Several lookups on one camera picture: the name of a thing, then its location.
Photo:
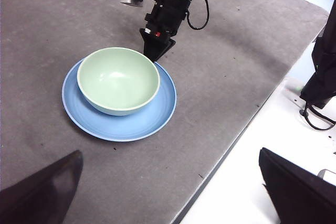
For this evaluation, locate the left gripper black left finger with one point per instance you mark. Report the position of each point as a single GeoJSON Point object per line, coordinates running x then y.
{"type": "Point", "coordinates": [39, 195]}

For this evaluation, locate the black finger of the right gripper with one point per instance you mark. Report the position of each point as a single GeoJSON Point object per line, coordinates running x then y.
{"type": "Point", "coordinates": [169, 46]}
{"type": "Point", "coordinates": [155, 47]}

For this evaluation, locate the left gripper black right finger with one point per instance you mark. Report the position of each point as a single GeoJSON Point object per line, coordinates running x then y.
{"type": "Point", "coordinates": [302, 195]}

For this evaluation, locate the green ribbed bowl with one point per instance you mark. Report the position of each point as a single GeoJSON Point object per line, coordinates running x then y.
{"type": "Point", "coordinates": [118, 82]}

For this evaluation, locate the blue round plate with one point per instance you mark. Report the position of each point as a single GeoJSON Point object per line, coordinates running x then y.
{"type": "Point", "coordinates": [118, 129]}

